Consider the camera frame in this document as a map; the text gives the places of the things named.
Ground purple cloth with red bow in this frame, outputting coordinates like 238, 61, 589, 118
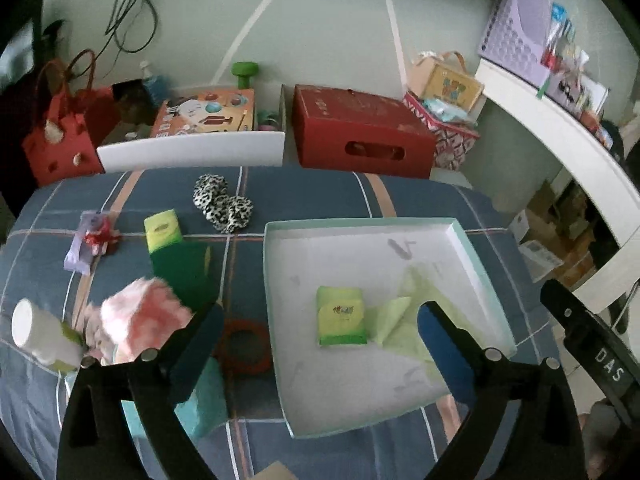
64, 211, 122, 275

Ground white canister with green label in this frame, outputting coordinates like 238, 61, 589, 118
11, 298, 85, 372

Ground white box with teal rim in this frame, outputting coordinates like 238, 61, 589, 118
263, 217, 517, 439

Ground packets on desk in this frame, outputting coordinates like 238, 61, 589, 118
537, 2, 621, 148

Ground brown cardboard piece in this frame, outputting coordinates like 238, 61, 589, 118
254, 464, 297, 480

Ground purple plastic basket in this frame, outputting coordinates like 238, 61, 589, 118
477, 0, 552, 88

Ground blue plaid blanket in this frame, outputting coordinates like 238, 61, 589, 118
0, 165, 563, 480

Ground green tissue pack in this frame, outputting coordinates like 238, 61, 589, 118
316, 286, 368, 347
144, 209, 184, 254

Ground white desk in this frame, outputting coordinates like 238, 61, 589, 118
474, 56, 640, 313

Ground red cardboard box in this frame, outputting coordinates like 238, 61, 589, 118
292, 84, 437, 179

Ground teal embossed pack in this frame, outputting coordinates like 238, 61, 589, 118
122, 356, 229, 438

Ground green dumbbell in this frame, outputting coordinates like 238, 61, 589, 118
230, 62, 269, 92

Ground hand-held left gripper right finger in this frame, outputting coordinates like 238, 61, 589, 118
417, 301, 587, 480

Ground red patterned gift bag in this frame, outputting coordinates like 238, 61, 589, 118
404, 91, 480, 170

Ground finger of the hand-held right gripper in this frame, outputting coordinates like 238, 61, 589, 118
540, 279, 609, 357

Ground red ring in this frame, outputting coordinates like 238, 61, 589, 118
215, 318, 272, 374

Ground beige cartoon gift bag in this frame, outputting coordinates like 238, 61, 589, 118
410, 51, 485, 112

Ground leopard print scrunchie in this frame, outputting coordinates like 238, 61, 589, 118
193, 173, 254, 234

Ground pink fluffy cloth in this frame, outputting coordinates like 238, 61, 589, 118
99, 276, 194, 363

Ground blue bottle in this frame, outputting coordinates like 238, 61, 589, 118
139, 60, 171, 107

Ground orange illustrated box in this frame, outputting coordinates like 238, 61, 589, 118
150, 88, 256, 140

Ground stack of cardboard boxes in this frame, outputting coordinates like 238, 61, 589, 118
509, 180, 598, 283

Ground light green cloth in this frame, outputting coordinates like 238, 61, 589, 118
367, 265, 441, 366

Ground black cables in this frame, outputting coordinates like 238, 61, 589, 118
101, 0, 162, 55

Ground red felt tote bag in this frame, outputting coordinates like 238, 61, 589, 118
21, 49, 122, 187

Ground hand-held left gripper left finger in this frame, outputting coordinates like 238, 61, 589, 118
57, 304, 224, 480

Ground dark green cloth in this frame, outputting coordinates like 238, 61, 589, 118
151, 244, 214, 308

